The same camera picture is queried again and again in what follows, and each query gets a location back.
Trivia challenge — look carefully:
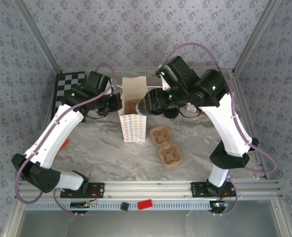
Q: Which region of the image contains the white printed paper bag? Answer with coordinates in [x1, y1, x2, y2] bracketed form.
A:
[115, 76, 161, 143]

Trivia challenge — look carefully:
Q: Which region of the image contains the black grey chessboard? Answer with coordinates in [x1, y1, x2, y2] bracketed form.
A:
[51, 71, 87, 119]

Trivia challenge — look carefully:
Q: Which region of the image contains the black cup lid stack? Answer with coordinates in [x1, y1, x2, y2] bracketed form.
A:
[163, 108, 180, 119]

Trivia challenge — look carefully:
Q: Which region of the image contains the small circuit board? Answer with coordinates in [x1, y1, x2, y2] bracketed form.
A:
[211, 201, 229, 209]
[70, 201, 98, 209]

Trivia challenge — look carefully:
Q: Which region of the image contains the red plastic block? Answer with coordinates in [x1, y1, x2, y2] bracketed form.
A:
[137, 198, 154, 211]

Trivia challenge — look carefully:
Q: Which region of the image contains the grey metal panel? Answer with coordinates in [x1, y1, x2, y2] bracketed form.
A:
[12, 198, 292, 237]

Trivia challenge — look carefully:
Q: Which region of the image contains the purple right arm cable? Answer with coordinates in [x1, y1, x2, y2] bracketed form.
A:
[164, 42, 277, 217]

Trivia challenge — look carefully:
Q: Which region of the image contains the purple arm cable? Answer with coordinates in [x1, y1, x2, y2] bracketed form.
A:
[14, 63, 116, 217]
[164, 42, 277, 217]

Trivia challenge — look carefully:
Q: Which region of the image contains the thin black right gripper cable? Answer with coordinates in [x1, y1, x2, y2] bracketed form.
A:
[179, 106, 202, 119]

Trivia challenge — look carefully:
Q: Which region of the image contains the aluminium frame rail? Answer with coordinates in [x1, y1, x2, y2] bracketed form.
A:
[230, 70, 270, 180]

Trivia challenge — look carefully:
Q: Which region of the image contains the aluminium frame post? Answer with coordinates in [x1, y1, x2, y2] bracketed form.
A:
[232, 0, 283, 75]
[12, 0, 63, 74]

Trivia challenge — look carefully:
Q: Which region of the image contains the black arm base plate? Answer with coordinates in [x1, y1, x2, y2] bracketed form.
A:
[60, 182, 105, 199]
[190, 182, 236, 198]

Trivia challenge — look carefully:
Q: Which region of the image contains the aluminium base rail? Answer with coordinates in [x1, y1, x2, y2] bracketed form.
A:
[16, 180, 282, 198]

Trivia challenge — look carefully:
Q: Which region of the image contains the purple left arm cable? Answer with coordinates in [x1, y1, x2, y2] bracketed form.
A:
[14, 63, 116, 217]

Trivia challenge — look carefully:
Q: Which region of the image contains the grey slotted cable duct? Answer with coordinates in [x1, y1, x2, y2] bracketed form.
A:
[25, 198, 212, 211]

